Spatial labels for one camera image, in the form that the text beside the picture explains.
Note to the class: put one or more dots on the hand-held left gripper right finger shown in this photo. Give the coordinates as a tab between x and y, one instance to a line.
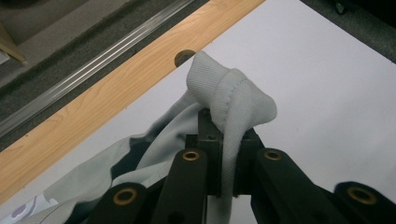
244	168

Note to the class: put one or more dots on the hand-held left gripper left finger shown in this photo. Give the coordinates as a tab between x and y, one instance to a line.
211	161

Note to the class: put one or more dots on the light grey garment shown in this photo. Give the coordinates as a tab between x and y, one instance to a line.
230	93

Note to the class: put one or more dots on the dark round table grommet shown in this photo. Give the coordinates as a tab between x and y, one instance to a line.
182	57

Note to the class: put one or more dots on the light wooden board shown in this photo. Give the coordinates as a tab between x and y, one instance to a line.
11	46

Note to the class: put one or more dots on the metal floor rail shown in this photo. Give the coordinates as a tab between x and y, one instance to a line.
93	67

